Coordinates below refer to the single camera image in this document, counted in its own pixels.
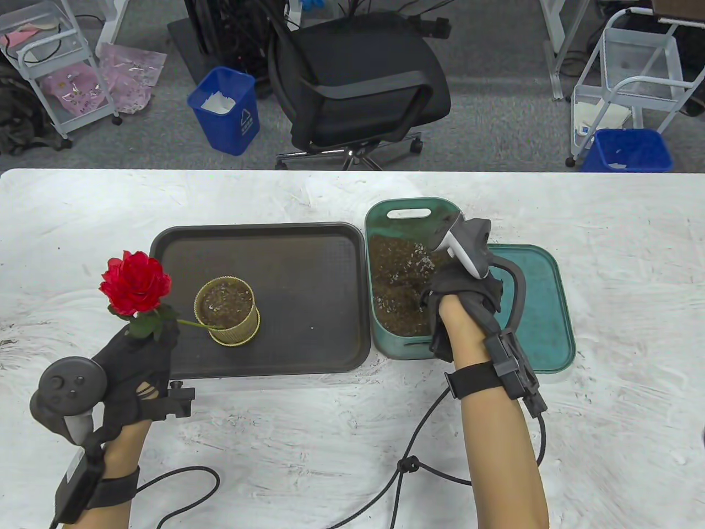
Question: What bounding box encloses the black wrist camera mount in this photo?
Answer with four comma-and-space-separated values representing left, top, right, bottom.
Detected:
445, 329, 549, 417

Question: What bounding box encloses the white mesh rolling cart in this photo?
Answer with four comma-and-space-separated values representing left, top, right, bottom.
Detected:
566, 8, 705, 168

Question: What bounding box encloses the person's left forearm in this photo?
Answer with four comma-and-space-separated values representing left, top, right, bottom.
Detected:
63, 419, 155, 529

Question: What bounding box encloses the brown plastic tray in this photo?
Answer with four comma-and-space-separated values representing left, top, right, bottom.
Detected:
149, 222, 371, 380

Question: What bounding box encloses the grey and white hand controller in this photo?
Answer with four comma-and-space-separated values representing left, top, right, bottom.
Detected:
432, 215, 528, 331

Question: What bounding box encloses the dark fabric bag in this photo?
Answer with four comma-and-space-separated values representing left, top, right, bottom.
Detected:
0, 58, 72, 156

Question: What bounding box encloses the black office chair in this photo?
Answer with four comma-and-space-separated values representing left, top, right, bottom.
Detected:
268, 11, 452, 171

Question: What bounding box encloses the brown cardboard box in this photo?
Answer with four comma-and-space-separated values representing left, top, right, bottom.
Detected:
650, 0, 705, 23

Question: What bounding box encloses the pink plastic bag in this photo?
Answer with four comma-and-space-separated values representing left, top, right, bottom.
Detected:
99, 43, 167, 115
41, 62, 111, 116

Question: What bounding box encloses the white box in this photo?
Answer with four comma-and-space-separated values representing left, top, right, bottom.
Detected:
573, 102, 631, 138

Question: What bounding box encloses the black computer tower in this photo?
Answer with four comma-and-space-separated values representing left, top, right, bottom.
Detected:
185, 0, 290, 78

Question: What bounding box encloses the person's right hand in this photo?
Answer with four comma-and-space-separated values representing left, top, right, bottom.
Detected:
420, 259, 505, 363

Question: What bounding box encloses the black cable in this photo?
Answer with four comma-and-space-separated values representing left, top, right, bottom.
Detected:
325, 386, 547, 529
135, 466, 221, 529

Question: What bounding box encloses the white desk leg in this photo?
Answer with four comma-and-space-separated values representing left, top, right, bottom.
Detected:
540, 0, 590, 101
96, 0, 144, 58

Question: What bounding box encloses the teal plastic lid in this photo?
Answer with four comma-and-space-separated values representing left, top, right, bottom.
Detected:
485, 244, 577, 374

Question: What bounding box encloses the person's right forearm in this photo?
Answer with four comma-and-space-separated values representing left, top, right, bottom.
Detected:
439, 295, 550, 529

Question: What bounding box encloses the person's left hand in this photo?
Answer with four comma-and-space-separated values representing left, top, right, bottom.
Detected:
91, 320, 181, 442

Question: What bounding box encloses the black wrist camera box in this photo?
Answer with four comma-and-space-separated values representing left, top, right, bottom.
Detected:
50, 446, 141, 524

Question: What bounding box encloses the crumpled white paper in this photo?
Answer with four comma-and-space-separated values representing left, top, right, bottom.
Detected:
201, 93, 237, 115

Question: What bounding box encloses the red artificial rose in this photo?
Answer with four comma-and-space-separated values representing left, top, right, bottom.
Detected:
100, 251, 226, 338

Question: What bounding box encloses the blue bin with white symbol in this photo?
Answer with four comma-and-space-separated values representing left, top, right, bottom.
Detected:
187, 67, 261, 156

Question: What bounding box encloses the plain blue bin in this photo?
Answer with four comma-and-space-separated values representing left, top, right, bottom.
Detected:
580, 128, 675, 173

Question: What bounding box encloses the teal plastic storage box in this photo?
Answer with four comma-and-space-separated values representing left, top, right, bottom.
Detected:
365, 198, 484, 360

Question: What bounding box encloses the gold ribbed flower pot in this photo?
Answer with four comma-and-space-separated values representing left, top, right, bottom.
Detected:
193, 277, 261, 347

